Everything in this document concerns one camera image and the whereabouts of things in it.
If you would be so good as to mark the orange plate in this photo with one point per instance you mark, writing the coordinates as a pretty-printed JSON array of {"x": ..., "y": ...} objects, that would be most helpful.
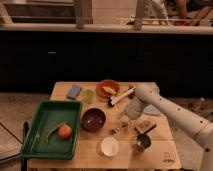
[{"x": 107, "y": 82}]

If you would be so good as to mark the green chili pepper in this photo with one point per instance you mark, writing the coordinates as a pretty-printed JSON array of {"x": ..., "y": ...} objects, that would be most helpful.
[{"x": 53, "y": 130}]

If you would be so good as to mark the silver metal fork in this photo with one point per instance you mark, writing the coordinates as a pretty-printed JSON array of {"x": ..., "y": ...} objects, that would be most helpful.
[{"x": 117, "y": 129}]

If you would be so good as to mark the blue sponge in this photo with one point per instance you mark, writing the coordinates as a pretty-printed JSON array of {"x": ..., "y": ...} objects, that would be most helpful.
[{"x": 74, "y": 92}]

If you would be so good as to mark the green plastic tray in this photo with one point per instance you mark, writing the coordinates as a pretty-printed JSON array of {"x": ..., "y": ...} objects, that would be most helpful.
[{"x": 42, "y": 139}]

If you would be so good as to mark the light green cup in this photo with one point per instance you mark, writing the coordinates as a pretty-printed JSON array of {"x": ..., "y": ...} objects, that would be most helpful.
[{"x": 87, "y": 96}]

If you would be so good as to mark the grey cloth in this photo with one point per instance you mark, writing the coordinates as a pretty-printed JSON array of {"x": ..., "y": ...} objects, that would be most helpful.
[{"x": 151, "y": 110}]

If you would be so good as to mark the orange peach fruit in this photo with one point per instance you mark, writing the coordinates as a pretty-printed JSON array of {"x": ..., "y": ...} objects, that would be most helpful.
[{"x": 65, "y": 131}]

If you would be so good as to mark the yellow food piece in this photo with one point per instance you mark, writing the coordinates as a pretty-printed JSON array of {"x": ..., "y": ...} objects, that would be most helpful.
[{"x": 109, "y": 90}]

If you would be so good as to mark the white handled brush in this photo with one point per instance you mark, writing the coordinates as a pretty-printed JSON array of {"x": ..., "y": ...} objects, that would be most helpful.
[{"x": 116, "y": 99}]

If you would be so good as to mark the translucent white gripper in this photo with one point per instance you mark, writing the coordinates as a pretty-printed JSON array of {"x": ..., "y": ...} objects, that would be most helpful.
[{"x": 134, "y": 109}]

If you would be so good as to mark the dark maroon bowl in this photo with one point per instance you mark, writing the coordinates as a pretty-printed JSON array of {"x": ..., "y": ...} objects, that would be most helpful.
[{"x": 93, "y": 120}]

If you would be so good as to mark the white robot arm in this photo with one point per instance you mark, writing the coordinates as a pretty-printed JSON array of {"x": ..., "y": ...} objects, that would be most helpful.
[{"x": 197, "y": 127}]

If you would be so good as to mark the white round cup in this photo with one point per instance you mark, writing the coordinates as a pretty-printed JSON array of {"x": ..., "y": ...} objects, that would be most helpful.
[{"x": 109, "y": 146}]

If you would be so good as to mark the brown wooden block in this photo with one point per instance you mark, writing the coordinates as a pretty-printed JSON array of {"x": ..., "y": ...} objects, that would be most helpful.
[{"x": 144, "y": 127}]

